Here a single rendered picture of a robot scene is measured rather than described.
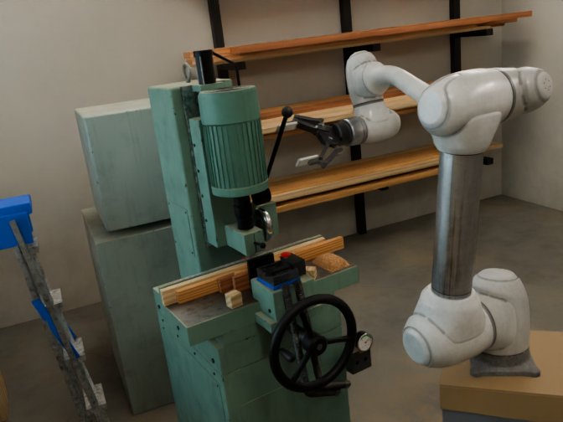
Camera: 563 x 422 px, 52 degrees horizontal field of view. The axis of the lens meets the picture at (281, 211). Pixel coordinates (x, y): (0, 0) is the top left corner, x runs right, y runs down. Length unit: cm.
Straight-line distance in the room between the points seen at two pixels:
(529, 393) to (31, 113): 320
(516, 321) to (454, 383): 24
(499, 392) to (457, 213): 53
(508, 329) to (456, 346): 19
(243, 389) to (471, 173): 93
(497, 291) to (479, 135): 49
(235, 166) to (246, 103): 18
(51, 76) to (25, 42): 24
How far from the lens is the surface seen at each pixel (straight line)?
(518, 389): 170
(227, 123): 165
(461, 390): 170
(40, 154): 395
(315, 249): 196
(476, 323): 156
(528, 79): 143
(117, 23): 396
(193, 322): 166
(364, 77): 184
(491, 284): 166
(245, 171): 168
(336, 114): 393
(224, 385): 177
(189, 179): 190
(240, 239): 179
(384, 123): 188
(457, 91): 131
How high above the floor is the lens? 165
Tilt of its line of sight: 17 degrees down
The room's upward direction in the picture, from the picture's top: 7 degrees counter-clockwise
